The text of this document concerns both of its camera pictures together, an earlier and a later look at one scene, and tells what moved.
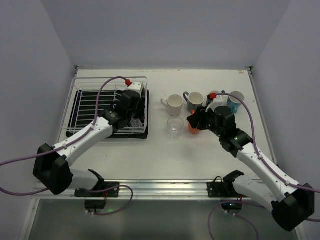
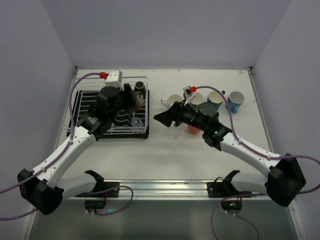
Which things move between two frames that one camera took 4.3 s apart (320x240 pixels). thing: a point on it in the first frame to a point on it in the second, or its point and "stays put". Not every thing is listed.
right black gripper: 200,119 to 176,112
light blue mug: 233,103 stays put
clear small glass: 136,122 stays put
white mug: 174,103 stays put
